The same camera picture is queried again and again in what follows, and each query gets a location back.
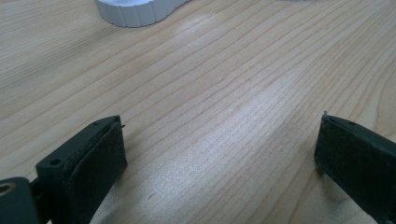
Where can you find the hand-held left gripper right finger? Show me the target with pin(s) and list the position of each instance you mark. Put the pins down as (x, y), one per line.
(358, 158)

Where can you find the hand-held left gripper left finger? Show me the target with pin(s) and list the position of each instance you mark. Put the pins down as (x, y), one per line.
(84, 168)

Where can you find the white container with chrome rim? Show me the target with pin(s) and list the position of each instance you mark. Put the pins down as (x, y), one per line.
(134, 14)

